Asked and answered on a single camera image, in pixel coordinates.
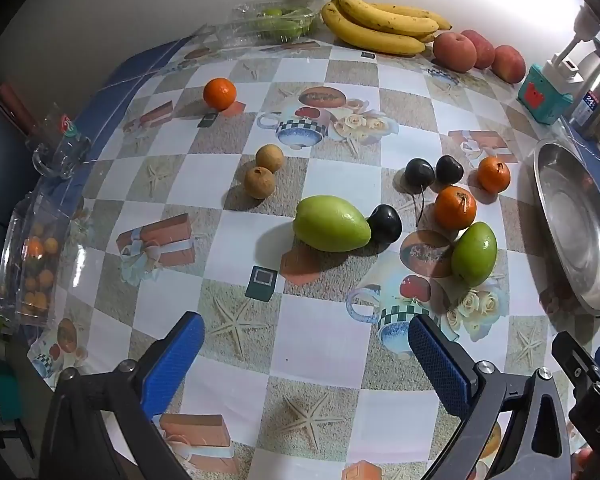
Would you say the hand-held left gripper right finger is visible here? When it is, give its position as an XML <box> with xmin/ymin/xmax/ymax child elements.
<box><xmin>409</xmin><ymin>314</ymin><xmax>573</xmax><ymax>480</ymax></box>

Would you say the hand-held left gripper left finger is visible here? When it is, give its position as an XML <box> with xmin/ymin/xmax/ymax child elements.
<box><xmin>40</xmin><ymin>311</ymin><xmax>206</xmax><ymax>480</ymax></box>

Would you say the green mango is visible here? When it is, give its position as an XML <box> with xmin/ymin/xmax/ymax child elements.
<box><xmin>450</xmin><ymin>221</ymin><xmax>498</xmax><ymax>288</ymax></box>
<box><xmin>293</xmin><ymin>196</ymin><xmax>372</xmax><ymax>252</ymax></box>

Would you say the round steel basin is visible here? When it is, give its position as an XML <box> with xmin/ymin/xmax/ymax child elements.
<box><xmin>531</xmin><ymin>140</ymin><xmax>600</xmax><ymax>317</ymax></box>

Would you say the dark plum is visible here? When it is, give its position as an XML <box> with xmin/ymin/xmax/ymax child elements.
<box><xmin>434</xmin><ymin>155</ymin><xmax>465</xmax><ymax>186</ymax></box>
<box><xmin>367</xmin><ymin>204</ymin><xmax>404</xmax><ymax>246</ymax></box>
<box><xmin>404</xmin><ymin>158</ymin><xmax>436</xmax><ymax>226</ymax></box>

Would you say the orange tangerine with stalk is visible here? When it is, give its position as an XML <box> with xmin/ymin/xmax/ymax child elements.
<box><xmin>434</xmin><ymin>186</ymin><xmax>478</xmax><ymax>228</ymax></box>

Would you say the brown longan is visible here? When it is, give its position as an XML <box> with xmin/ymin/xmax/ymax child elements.
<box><xmin>255</xmin><ymin>144</ymin><xmax>285</xmax><ymax>173</ymax></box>
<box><xmin>243</xmin><ymin>166</ymin><xmax>276</xmax><ymax>200</ymax></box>

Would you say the printed checkered tablecloth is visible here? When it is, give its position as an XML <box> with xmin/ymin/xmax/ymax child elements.
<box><xmin>27</xmin><ymin>25</ymin><xmax>600</xmax><ymax>480</ymax></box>

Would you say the clear box of small oranges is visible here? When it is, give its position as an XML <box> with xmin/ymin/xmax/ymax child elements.
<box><xmin>0</xmin><ymin>192</ymin><xmax>76</xmax><ymax>328</ymax></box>

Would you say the teal plastic object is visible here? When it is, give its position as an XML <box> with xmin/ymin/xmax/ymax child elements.
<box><xmin>0</xmin><ymin>360</ymin><xmax>26</xmax><ymax>423</ymax></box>

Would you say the clear glass mug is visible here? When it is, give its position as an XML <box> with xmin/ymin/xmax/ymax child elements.
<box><xmin>25</xmin><ymin>102</ymin><xmax>92</xmax><ymax>179</ymax></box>

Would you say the dark furniture panel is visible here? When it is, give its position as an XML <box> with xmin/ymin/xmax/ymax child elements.
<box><xmin>0</xmin><ymin>95</ymin><xmax>41</xmax><ymax>231</ymax></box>

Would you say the teal plastic box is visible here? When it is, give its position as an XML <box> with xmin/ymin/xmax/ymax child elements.
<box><xmin>517</xmin><ymin>64</ymin><xmax>573</xmax><ymax>125</ymax></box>

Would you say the steel thermos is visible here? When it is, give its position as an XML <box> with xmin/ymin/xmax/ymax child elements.
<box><xmin>570</xmin><ymin>2</ymin><xmax>600</xmax><ymax>141</ymax></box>

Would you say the white power adapter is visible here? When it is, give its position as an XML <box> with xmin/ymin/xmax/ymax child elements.
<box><xmin>544</xmin><ymin>35</ymin><xmax>588</xmax><ymax>86</ymax></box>

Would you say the reddish wooden bar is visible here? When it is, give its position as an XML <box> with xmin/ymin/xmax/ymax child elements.
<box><xmin>0</xmin><ymin>82</ymin><xmax>36</xmax><ymax>136</ymax></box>

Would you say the red apple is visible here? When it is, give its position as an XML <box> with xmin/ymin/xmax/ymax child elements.
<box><xmin>432</xmin><ymin>31</ymin><xmax>478</xmax><ymax>74</ymax></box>
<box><xmin>461</xmin><ymin>29</ymin><xmax>496</xmax><ymax>70</ymax></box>
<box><xmin>491</xmin><ymin>45</ymin><xmax>527</xmax><ymax>83</ymax></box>

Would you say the yellow banana bunch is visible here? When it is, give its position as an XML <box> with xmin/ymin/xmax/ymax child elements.
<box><xmin>321</xmin><ymin>0</ymin><xmax>453</xmax><ymax>57</ymax></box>

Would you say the bag of green fruit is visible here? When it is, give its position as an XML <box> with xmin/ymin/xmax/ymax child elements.
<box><xmin>215</xmin><ymin>2</ymin><xmax>318</xmax><ymax>48</ymax></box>

